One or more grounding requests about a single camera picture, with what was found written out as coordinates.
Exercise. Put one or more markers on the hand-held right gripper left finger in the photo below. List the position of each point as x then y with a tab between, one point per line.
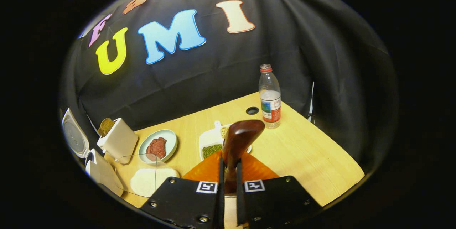
221	200

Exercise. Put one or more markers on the pile of yellow soybeans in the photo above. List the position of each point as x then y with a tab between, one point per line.
224	131

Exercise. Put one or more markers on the pile of green mung beans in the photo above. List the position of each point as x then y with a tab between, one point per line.
212	150

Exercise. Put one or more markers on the clear plastic water bottle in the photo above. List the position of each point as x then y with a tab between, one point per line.
270	111

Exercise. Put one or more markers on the white divided dish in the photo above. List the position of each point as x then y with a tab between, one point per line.
210	138

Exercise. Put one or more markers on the brown wooden spoon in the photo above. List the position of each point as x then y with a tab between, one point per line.
242	133

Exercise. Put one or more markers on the black backdrop cloth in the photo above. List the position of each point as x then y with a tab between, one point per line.
302	43

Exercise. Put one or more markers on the black table grommet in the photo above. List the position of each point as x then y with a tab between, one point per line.
252	110

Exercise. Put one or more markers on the brown bread slice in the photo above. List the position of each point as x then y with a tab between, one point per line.
105	126

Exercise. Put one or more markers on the red meat slice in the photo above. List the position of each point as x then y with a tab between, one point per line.
152	152
161	143

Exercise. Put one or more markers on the pale green plate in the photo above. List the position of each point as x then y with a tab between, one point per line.
169	138

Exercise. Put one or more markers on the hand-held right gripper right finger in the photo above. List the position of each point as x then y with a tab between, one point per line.
238	200

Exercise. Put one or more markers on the white toaster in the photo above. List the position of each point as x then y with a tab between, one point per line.
121	140

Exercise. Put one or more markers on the white rice cooker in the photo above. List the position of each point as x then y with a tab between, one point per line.
103	173

